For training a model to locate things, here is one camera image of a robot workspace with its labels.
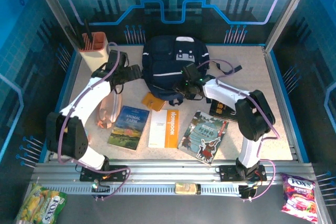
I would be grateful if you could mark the orange and white notebook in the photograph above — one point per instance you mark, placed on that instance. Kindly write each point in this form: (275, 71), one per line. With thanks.
(162, 129)

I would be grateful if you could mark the black connector box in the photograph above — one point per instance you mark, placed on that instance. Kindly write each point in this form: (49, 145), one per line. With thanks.
(101, 189)
(245, 192)

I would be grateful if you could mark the Animal Farm book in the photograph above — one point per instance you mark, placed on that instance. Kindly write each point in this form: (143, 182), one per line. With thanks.
(128, 129)

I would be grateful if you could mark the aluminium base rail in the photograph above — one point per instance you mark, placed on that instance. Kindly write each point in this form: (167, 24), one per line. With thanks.
(168, 174)

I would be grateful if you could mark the green Fox's candy bag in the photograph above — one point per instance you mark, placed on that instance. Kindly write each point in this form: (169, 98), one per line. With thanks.
(39, 205)

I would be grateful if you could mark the purple Fox's candy bag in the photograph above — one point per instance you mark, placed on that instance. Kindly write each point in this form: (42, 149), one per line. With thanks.
(299, 197)

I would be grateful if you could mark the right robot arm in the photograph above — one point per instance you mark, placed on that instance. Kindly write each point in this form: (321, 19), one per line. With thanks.
(223, 93)

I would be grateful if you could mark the black book with yellow print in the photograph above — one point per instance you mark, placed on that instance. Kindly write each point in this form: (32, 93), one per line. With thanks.
(220, 110)

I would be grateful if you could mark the aluminium side rail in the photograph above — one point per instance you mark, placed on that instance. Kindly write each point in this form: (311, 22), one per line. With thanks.
(70, 87)
(277, 90)

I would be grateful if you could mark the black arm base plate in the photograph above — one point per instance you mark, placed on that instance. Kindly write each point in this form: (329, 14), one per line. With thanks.
(86, 175)
(227, 172)

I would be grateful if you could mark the aluminium frame post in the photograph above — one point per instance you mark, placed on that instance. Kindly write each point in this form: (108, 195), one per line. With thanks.
(290, 6)
(53, 3)

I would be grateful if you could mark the navy blue backpack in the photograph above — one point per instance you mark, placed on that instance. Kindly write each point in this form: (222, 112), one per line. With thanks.
(162, 61)

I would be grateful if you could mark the illustrated Chinese comic book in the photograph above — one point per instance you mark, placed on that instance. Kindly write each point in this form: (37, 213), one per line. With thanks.
(202, 137)

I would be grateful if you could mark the yellow leather card wallet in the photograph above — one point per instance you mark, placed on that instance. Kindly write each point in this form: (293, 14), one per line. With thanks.
(153, 104)

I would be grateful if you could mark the small yellow packet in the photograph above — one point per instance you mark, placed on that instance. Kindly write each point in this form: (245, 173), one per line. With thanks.
(186, 188)

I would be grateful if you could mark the black pen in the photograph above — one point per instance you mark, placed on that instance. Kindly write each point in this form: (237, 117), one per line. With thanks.
(79, 37)
(88, 31)

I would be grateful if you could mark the cream pen holder orange rim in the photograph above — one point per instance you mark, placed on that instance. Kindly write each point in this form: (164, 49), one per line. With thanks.
(97, 53)

